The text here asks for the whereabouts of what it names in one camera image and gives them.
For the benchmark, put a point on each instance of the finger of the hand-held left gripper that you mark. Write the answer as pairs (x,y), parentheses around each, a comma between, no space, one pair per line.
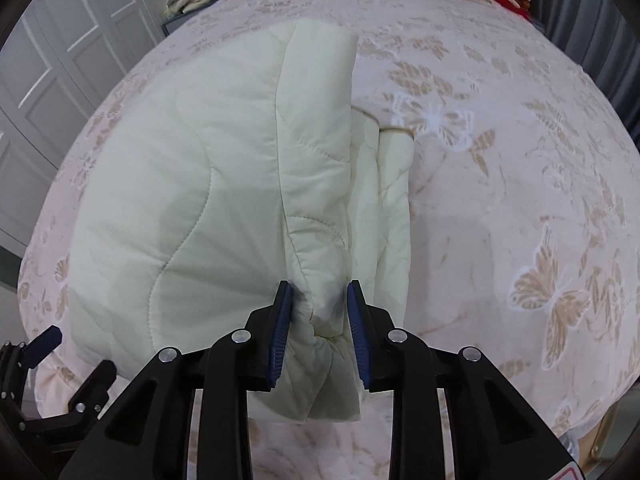
(92,385)
(46,341)

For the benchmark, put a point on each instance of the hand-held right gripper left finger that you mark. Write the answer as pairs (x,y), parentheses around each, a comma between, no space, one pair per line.
(280,330)

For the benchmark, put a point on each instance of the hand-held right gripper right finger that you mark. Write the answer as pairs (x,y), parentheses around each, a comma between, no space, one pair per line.
(359,340)

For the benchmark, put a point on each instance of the cream quilted garment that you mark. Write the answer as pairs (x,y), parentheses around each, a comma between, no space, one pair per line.
(175,185)

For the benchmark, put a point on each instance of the pink floral bedspread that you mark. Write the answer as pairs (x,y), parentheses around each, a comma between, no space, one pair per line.
(500,185)

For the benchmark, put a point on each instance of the white panelled wardrobe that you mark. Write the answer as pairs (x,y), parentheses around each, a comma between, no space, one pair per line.
(50,85)

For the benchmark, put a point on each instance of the blue nightstand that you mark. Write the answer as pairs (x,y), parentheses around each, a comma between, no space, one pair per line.
(175,24)

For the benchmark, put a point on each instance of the grey curtain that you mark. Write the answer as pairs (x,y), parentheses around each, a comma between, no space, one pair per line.
(590,25)

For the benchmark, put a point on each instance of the wooden bed frame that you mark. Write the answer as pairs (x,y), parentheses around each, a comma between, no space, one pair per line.
(600,435)

